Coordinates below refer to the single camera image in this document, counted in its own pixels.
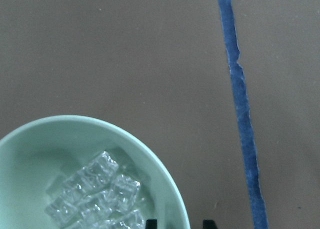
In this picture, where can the clear ice cubes in bowl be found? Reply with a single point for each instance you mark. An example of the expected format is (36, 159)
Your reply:
(98, 196)

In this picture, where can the green bowl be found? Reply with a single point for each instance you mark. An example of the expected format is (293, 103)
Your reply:
(35, 156)

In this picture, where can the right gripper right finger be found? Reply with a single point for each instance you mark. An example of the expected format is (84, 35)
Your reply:
(209, 224)

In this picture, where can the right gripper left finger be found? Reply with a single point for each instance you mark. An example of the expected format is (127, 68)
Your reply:
(151, 224)

